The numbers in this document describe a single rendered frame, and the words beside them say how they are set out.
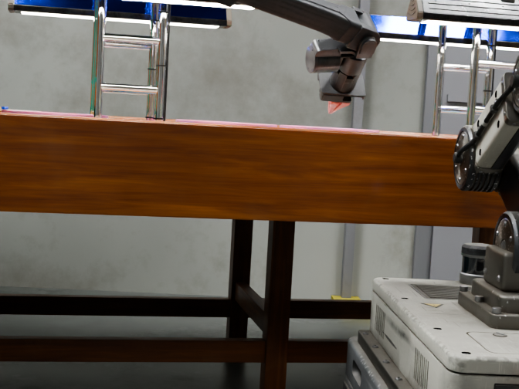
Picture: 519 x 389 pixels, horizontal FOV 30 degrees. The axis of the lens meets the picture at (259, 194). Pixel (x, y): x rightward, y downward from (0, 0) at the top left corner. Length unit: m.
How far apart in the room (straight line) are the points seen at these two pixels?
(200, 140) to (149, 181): 0.13
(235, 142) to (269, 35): 2.29
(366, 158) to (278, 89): 2.21
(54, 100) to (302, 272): 1.30
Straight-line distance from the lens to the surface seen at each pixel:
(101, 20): 2.40
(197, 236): 4.21
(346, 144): 1.99
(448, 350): 1.42
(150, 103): 2.64
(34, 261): 4.29
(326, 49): 2.02
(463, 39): 3.01
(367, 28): 2.00
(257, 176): 1.95
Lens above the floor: 0.79
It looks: 5 degrees down
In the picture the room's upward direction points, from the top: 3 degrees clockwise
